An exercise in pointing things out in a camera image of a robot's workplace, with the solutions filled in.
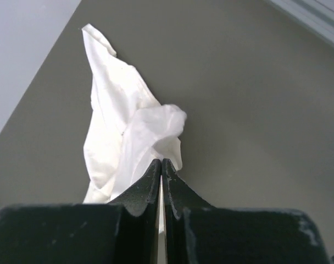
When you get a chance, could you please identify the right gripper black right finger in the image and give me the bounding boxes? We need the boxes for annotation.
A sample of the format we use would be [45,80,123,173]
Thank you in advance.
[162,159,331,263]

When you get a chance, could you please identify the right aluminium frame post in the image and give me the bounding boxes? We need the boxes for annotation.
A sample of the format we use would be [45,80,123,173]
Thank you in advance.
[269,0,334,47]

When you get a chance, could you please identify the white t shirt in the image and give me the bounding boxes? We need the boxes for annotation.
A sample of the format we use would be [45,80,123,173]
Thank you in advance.
[82,24,187,204]

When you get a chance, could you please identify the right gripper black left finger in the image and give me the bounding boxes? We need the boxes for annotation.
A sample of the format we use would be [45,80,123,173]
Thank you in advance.
[0,159,160,263]

